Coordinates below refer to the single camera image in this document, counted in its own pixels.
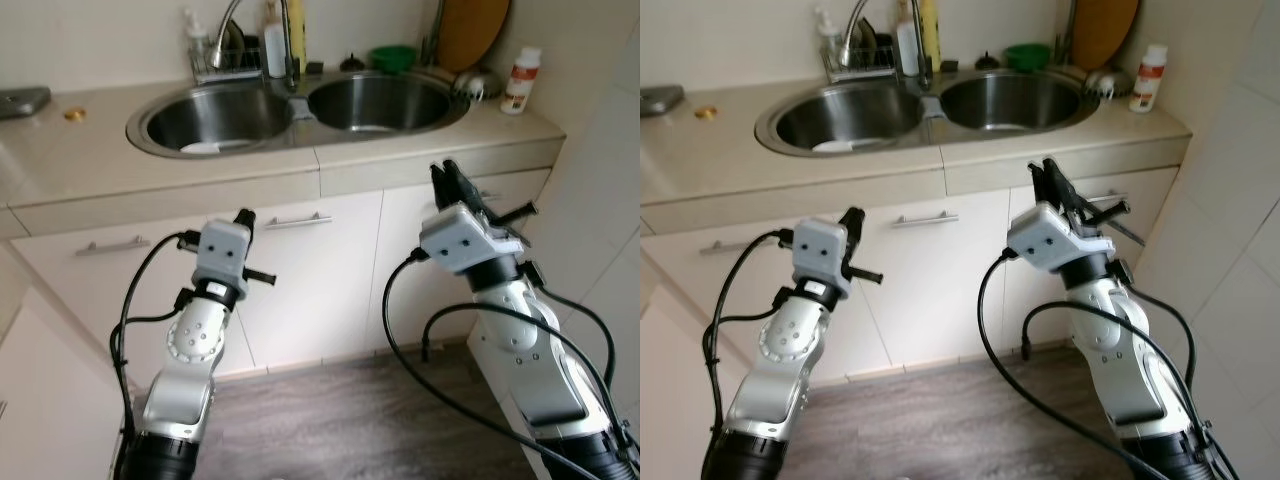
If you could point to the small gold cap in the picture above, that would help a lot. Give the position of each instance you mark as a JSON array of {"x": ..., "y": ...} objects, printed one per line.
[
  {"x": 75, "y": 114},
  {"x": 706, "y": 112}
]

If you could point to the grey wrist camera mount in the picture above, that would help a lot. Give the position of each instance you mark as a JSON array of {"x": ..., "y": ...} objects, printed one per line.
[
  {"x": 222, "y": 250},
  {"x": 460, "y": 240},
  {"x": 1050, "y": 240},
  {"x": 822, "y": 250}
]

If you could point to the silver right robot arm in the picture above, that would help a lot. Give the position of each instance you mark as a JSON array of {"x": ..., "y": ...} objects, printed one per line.
[
  {"x": 1110, "y": 340},
  {"x": 520, "y": 340}
]

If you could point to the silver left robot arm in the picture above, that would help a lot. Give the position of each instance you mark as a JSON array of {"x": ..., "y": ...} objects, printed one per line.
[
  {"x": 785, "y": 345},
  {"x": 190, "y": 340}
]

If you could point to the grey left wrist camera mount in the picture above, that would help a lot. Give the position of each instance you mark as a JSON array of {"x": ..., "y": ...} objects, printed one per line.
[
  {"x": 222, "y": 250},
  {"x": 822, "y": 250}
]

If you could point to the stainless steel double sink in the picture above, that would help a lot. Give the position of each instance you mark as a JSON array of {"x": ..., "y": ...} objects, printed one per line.
[
  {"x": 380, "y": 100},
  {"x": 1010, "y": 100}
]

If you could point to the tall yellow bottle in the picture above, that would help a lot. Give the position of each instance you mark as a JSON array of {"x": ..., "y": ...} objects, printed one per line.
[
  {"x": 298, "y": 25},
  {"x": 931, "y": 25}
]

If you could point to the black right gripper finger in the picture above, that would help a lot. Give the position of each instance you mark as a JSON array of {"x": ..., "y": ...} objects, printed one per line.
[
  {"x": 440, "y": 185},
  {"x": 1038, "y": 185},
  {"x": 465, "y": 195},
  {"x": 1062, "y": 190}
]

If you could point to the plain white plastic bottle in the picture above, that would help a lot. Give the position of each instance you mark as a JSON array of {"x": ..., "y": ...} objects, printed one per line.
[
  {"x": 274, "y": 50},
  {"x": 907, "y": 48}
]

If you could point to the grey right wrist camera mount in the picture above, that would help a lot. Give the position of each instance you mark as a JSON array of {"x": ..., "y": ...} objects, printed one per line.
[
  {"x": 1050, "y": 240},
  {"x": 460, "y": 240}
]

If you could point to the steel flexible kitchen faucet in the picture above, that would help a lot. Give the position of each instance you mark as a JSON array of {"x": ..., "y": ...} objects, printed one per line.
[
  {"x": 922, "y": 72},
  {"x": 290, "y": 75}
]

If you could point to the small white dish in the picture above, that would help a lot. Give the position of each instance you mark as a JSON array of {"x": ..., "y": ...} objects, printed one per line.
[
  {"x": 205, "y": 148},
  {"x": 835, "y": 146}
]

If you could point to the green plastic bowl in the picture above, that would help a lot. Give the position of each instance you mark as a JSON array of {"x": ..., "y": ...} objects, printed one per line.
[
  {"x": 1027, "y": 56},
  {"x": 392, "y": 58}
]

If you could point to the round wooden cutting board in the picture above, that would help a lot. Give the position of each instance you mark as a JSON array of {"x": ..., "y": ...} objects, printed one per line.
[
  {"x": 475, "y": 30},
  {"x": 1105, "y": 30}
]

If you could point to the silver coffee machine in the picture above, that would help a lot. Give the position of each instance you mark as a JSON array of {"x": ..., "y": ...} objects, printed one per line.
[
  {"x": 660, "y": 98},
  {"x": 22, "y": 102}
]

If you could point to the black sink plug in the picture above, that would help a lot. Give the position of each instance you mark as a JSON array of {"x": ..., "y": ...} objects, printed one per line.
[
  {"x": 352, "y": 65},
  {"x": 985, "y": 63}
]

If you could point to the white bottle with red label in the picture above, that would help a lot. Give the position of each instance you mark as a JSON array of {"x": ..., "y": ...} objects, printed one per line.
[
  {"x": 1148, "y": 85},
  {"x": 520, "y": 85}
]

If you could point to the clear pump dispenser bottle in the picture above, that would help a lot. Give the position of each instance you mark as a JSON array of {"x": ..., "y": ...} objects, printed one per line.
[
  {"x": 196, "y": 45},
  {"x": 828, "y": 45}
]

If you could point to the white cabinet door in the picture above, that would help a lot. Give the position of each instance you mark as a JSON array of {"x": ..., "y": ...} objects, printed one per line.
[
  {"x": 320, "y": 290},
  {"x": 690, "y": 280},
  {"x": 445, "y": 285},
  {"x": 50, "y": 400},
  {"x": 80, "y": 290},
  {"x": 665, "y": 400},
  {"x": 940, "y": 290},
  {"x": 1035, "y": 283}
]

